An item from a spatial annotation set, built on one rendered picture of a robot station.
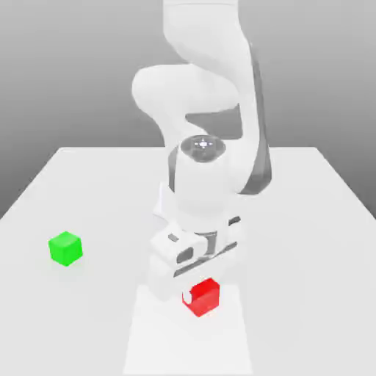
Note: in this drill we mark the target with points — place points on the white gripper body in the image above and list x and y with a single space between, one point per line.
164 279

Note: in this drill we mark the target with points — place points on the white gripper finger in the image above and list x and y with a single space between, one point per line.
186 296

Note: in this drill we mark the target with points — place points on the small red cube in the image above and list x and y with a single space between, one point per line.
207 296

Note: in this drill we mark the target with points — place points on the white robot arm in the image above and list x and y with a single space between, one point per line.
202 88

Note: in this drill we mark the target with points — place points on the small green cube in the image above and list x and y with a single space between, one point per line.
65 248

